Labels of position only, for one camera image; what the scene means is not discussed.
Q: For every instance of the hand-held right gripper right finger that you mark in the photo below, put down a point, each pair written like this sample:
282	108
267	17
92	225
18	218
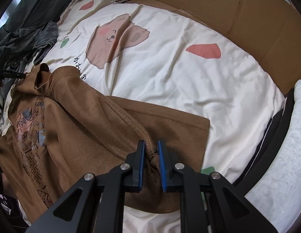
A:
162	165

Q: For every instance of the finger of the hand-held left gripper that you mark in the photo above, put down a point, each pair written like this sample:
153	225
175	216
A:
20	75

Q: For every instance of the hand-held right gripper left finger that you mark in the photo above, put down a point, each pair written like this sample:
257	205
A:
140	165

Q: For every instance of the brown printed t-shirt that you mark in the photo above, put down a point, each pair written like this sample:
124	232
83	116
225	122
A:
80	131

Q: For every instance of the dark grey crumpled garment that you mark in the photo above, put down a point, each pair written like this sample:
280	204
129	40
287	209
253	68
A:
36	41

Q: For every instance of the white fluffy spotted blanket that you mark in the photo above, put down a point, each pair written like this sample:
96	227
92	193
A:
1	116

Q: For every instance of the dark grey duvet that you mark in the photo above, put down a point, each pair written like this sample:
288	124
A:
31	4

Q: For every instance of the cream bear print bed sheet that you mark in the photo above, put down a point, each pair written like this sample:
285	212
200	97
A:
177	77

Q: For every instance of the black folded garment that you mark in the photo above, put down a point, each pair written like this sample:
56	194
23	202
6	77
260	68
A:
274	138

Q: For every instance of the light grey folded sweatshirt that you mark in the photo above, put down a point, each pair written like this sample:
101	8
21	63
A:
286	162

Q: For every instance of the large cardboard sheet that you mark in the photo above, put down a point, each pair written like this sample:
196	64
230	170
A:
250	9

